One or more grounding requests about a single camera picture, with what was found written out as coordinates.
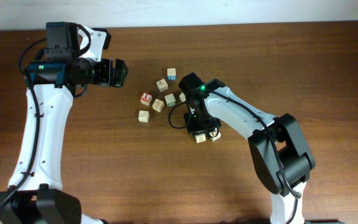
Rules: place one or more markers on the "wooden block green side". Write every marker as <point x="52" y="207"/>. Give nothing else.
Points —
<point x="170" y="100"/>

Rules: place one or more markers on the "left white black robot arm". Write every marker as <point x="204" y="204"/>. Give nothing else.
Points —
<point x="72" y="58"/>

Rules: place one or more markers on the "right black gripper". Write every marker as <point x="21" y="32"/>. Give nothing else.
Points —
<point x="202" y="128"/>

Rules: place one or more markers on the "wooden block blue side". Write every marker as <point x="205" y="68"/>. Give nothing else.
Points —
<point x="171" y="74"/>

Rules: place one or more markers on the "wooden J letter block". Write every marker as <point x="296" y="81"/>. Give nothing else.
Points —
<point x="158" y="105"/>

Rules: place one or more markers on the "red Y letter block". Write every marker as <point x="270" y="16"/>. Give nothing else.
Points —
<point x="146" y="98"/>

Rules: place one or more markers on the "wooden soccer ball block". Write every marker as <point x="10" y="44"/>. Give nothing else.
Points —
<point x="214" y="136"/>

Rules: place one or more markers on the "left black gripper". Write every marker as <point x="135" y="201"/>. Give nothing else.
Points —
<point x="106" y="65"/>

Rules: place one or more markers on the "wooden block green edge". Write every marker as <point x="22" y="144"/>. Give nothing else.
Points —
<point x="182" y="97"/>

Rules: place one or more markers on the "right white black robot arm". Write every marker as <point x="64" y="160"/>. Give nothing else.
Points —
<point x="281" y="156"/>

